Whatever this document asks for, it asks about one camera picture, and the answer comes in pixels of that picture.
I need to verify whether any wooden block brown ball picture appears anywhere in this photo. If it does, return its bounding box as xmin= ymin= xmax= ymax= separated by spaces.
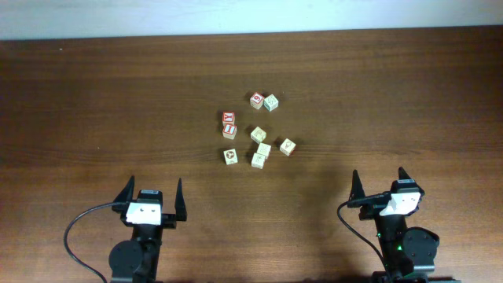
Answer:
xmin=223 ymin=149 xmax=238 ymax=165

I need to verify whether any wooden block letter F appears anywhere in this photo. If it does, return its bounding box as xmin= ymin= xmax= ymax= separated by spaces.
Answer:
xmin=250 ymin=127 xmax=267 ymax=144

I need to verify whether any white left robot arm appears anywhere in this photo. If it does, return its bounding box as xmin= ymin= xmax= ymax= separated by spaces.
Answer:
xmin=108 ymin=177 xmax=188 ymax=283

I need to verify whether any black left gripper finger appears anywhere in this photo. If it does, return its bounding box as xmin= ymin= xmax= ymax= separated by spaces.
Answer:
xmin=174 ymin=178 xmax=187 ymax=221
xmin=112 ymin=175 xmax=135 ymax=213

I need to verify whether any red letter Y block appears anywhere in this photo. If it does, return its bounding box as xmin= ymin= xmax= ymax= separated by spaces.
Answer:
xmin=222 ymin=112 xmax=236 ymax=125

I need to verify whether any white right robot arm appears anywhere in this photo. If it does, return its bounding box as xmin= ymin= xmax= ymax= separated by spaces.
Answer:
xmin=337 ymin=167 xmax=456 ymax=283

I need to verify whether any green letter wooden block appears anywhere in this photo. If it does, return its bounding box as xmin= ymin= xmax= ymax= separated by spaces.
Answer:
xmin=263 ymin=94 xmax=279 ymax=112

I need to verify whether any wooden block lightbulb picture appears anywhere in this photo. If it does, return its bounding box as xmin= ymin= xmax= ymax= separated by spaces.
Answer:
xmin=280 ymin=138 xmax=296 ymax=156

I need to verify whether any wooden block plain engraving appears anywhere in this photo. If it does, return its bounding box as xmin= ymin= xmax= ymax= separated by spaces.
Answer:
xmin=251 ymin=153 xmax=266 ymax=169

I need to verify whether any red letter I block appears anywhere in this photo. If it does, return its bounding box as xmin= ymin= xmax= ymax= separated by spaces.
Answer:
xmin=222 ymin=123 xmax=237 ymax=140

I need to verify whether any red number nine block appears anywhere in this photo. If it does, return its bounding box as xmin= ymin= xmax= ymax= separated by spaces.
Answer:
xmin=250 ymin=92 xmax=265 ymax=109

